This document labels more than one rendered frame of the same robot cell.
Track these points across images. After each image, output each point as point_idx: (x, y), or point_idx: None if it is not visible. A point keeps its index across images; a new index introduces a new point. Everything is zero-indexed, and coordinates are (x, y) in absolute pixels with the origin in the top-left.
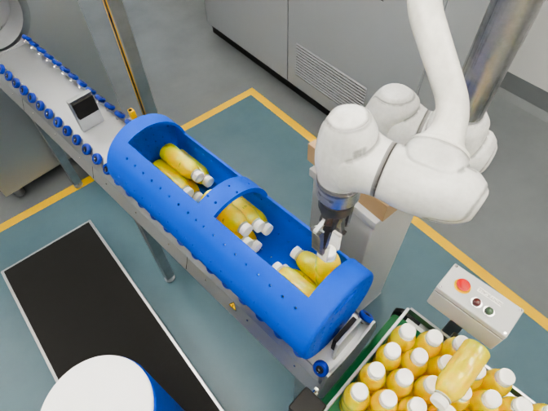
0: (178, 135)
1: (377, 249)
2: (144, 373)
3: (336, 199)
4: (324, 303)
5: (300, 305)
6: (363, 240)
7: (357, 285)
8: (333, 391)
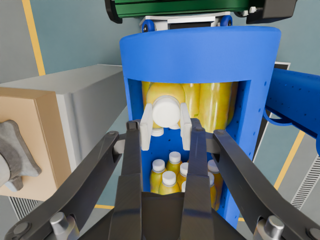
0: None
1: (81, 79)
2: None
3: None
4: (249, 49)
5: (262, 80)
6: (85, 93)
7: (174, 29)
8: (223, 4)
